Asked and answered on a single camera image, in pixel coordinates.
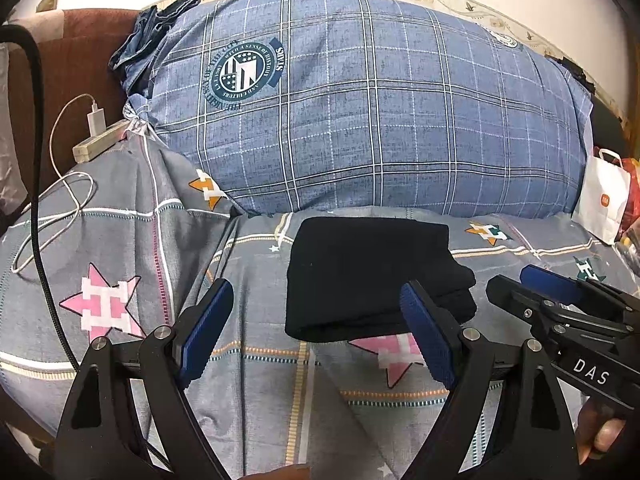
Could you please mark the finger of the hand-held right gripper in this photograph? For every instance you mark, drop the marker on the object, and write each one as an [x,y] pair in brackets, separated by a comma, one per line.
[515,295]
[555,282]

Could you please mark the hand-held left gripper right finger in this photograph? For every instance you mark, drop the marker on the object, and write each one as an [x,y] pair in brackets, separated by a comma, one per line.
[430,335]

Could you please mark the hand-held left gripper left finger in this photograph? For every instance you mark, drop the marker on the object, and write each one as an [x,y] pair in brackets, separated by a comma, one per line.
[210,330]

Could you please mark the black pants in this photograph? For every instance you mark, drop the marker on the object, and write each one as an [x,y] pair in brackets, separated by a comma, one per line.
[360,270]

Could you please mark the person's right hand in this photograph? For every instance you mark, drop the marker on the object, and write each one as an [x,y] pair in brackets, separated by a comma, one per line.
[600,435]

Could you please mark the white paper bag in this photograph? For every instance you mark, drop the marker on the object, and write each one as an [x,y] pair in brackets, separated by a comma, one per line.
[600,200]

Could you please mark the red and yellow packaging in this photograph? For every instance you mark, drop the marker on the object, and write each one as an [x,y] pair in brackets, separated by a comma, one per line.
[631,200]

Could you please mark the grey star print bed sheet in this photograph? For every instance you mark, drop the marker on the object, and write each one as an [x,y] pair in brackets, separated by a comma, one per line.
[125,240]

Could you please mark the black cloth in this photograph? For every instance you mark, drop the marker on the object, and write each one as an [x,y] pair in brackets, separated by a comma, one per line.
[575,72]

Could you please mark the white power strip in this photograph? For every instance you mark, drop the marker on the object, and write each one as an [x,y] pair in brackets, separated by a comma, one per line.
[97,142]

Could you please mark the blue plaid pillow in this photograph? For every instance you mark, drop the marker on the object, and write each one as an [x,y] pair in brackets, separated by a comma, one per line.
[375,110]

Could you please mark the white charger plug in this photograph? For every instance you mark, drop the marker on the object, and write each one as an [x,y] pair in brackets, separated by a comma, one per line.
[96,122]

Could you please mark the brown upholstered headboard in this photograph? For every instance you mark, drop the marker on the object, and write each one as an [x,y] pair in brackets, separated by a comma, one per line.
[75,60]

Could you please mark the blue denim jeans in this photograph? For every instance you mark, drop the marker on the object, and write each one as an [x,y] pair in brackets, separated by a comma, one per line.
[145,35]

